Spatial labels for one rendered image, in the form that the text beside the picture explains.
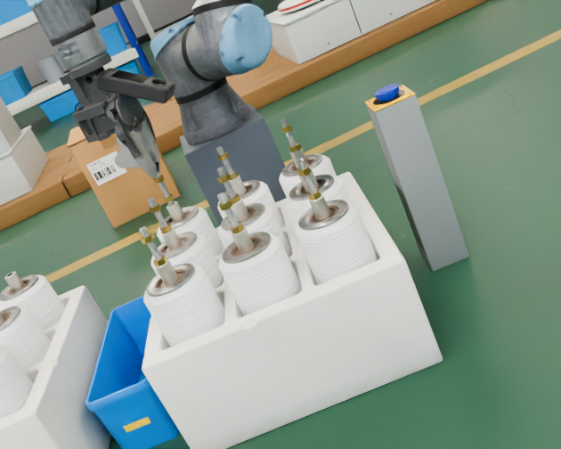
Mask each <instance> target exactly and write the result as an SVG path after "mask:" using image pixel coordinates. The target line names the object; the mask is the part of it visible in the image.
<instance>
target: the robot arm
mask: <svg viewBox="0 0 561 449"><path fill-rule="evenodd" d="M123 1H127V0H27V2H28V7H29V8H31V10H32V11H33V13H34V14H35V16H36V18H37V20H38V22H39V24H40V26H41V27H42V29H43V31H44V33H45V34H46V36H47V38H48V40H49V42H51V45H52V47H53V50H54V51H55V52H56V54H57V56H58V58H59V59H60V61H61V64H62V66H63V68H64V69H69V71H68V73H67V74H66V75H64V76H62V77H60V78H59V79H60V81H61V83H62V84H63V85H64V86H65V85H66V84H69V85H70V87H71V89H72V91H73V92H74V94H75V96H76V97H77V99H78V101H79V103H78V104H76V106H75V110H76V113H75V114H73V117H74V119H75V120H76V122H77V124H78V125H79V127H80V129H81V131H82V133H83V134H84V136H85V139H86V140H87V141H88V143H91V142H95V141H102V140H104V139H107V138H109V137H111V135H113V134H115V133H116V136H117V138H116V141H117V144H118V147H119V149H120V151H119V153H118V155H117V156H116V157H115V159H114V161H115V163H116V165H117V166H118V167H120V168H133V167H140V168H141V169H142V170H143V171H144V172H145V173H146V174H147V175H148V176H150V177H151V178H156V177H157V170H158V172H159V173H160V161H159V150H158V146H157V143H156V137H155V134H154V131H153V128H152V125H151V122H150V119H149V117H148V115H147V113H146V111H145V110H144V108H143V107H142V105H141V103H140V101H139V100H138V99H137V98H140V99H144V100H148V101H153V102H160V103H166V102H167V101H168V100H169V99H170V98H171V97H173V96H174V98H175V100H176V102H177V104H178V106H179V109H180V114H181V121H182V126H183V135H184V137H185V139H186V141H187V143H188V144H198V143H204V142H207V141H210V140H213V139H215V138H217V137H219V136H221V135H225V134H227V133H229V132H231V131H232V130H233V129H235V128H237V127H239V126H240V125H242V124H243V123H244V122H246V121H247V120H248V119H249V118H250V116H251V112H250V110H249V108H248V106H247V104H246V103H245V102H244V101H243V100H242V99H241V98H240V96H239V95H238V94H237V93H236V92H235V91H234V90H233V89H232V87H231V86H230V85H229V83H228V81H227V79H226V77H229V76H233V75H240V74H244V73H247V72H249V71H250V70H252V69H256V68H258V67H259V66H261V65H262V64H263V63H264V62H265V60H266V58H267V55H268V54H269V53H270V51H271V47H272V28H271V24H270V21H269V20H268V18H267V16H266V15H264V11H263V10H262V9H260V8H259V7H258V6H256V5H253V0H197V1H196V3H195V5H193V7H192V13H193V15H192V16H190V17H188V18H186V19H184V20H182V21H180V22H178V23H176V24H175V25H174V26H172V27H171V28H169V29H166V30H165V31H163V32H161V33H160V34H158V35H156V36H155V37H154V38H152V40H151V41H150V48H151V50H152V52H153V54H154V59H155V61H156V62H157V63H158V65H159V67H160V69H161V71H162V73H163V75H164V77H165V79H166V80H163V79H160V78H152V77H147V76H144V75H139V74H135V73H131V72H127V71H123V70H119V69H112V68H108V69H106V70H105V69H104V67H103V66H104V65H106V64H108V63H109V62H111V61H112V59H111V58H110V55H109V53H105V52H107V50H108V48H107V46H106V45H105V43H104V41H103V39H102V36H101V34H100V32H99V30H98V28H97V27H95V24H94V21H93V19H92V17H91V16H93V15H95V14H96V13H98V12H102V11H104V10H106V9H108V8H110V7H111V6H113V5H116V4H119V3H121V2H123ZM79 104H80V105H81V106H80V107H79V106H78V105H79ZM77 106H78V108H77Z"/></svg>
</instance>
